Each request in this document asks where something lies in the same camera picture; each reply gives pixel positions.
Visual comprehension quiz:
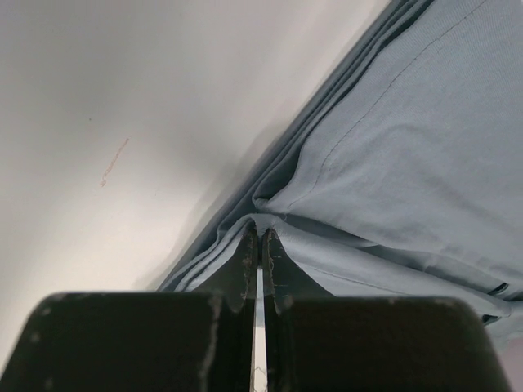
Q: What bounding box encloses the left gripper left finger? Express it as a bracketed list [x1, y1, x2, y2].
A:
[1, 226, 258, 391]

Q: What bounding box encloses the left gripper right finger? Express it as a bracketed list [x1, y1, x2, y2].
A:
[261, 230, 510, 391]

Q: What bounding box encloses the grey-blue t-shirt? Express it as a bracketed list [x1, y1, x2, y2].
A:
[162, 1, 522, 345]

